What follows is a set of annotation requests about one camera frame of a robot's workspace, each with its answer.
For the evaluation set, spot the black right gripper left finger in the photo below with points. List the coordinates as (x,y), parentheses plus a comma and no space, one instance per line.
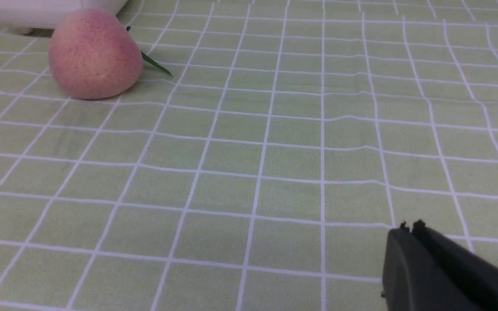
(413,281)

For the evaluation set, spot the white two-slot toaster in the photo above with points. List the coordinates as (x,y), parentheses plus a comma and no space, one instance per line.
(26,15)

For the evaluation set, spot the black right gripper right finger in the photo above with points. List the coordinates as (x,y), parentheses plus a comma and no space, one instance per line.
(475,277)

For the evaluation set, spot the green checkered tablecloth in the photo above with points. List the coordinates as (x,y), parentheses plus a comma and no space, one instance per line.
(266,172)

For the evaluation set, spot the pink peach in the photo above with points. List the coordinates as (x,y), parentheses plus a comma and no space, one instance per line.
(93,57)

